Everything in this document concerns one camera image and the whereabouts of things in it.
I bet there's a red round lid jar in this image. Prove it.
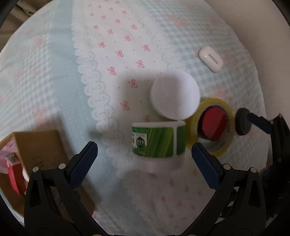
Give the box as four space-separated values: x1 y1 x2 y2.
198 106 228 141

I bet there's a yellow packing tape roll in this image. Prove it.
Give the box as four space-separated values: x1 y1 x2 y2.
185 98 235 157

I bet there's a white earbuds case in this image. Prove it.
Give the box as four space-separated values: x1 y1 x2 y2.
198 46 224 73

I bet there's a white lid pale-green jar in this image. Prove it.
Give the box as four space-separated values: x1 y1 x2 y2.
149 69 201 121

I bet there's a green label white jar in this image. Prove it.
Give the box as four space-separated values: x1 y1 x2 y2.
131 121 186 174

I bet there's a small red box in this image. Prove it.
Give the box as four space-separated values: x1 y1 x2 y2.
6 156 26 195

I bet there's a brown cardboard box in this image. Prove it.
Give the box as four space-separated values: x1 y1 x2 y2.
0 129 96 224

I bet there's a pink paper box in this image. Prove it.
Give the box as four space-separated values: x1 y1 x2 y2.
0 138 18 174

